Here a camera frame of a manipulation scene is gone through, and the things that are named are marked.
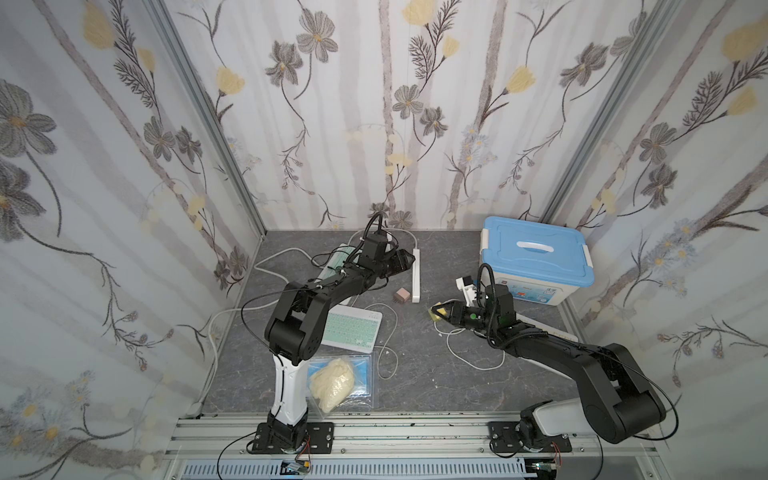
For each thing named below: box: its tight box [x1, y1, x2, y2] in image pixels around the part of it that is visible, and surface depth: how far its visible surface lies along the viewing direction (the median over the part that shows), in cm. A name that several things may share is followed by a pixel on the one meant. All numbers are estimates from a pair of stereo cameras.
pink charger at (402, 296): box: [394, 287, 411, 304], surface depth 101 cm
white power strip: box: [412, 248, 421, 303], surface depth 103 cm
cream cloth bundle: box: [309, 358, 354, 413], surface depth 81 cm
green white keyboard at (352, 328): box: [321, 304, 383, 354], surface depth 93 cm
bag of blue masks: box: [307, 354, 373, 419], surface depth 82 cm
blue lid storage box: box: [480, 216, 595, 305], surface depth 94 cm
